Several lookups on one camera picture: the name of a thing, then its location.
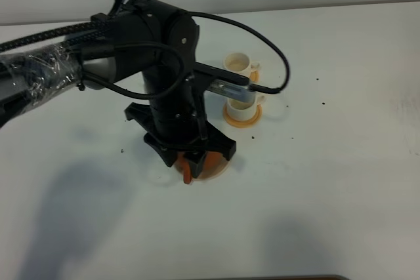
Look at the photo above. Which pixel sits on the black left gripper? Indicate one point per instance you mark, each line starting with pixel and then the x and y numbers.
pixel 178 123

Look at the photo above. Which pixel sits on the brown clay teapot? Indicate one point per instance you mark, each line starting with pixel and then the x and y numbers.
pixel 215 156

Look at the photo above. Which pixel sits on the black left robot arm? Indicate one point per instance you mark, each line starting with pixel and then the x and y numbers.
pixel 144 50

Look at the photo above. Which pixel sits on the beige teapot saucer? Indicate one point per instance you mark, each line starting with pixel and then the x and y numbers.
pixel 209 172

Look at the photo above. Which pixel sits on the near orange coaster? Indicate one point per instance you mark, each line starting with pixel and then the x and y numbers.
pixel 242 124

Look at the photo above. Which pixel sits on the orange coaster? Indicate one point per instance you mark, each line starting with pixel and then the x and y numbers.
pixel 253 76
pixel 242 124

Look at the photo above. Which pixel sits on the near white teacup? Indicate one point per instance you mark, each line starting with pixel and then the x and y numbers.
pixel 242 111

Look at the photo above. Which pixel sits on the white teacup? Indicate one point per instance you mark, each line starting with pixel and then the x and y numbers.
pixel 242 111
pixel 240 63

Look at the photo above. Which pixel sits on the far orange coaster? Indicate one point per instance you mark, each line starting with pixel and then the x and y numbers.
pixel 253 76

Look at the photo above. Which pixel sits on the far white teacup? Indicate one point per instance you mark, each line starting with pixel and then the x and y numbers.
pixel 240 63

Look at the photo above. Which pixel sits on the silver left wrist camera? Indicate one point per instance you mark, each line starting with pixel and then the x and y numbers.
pixel 222 82

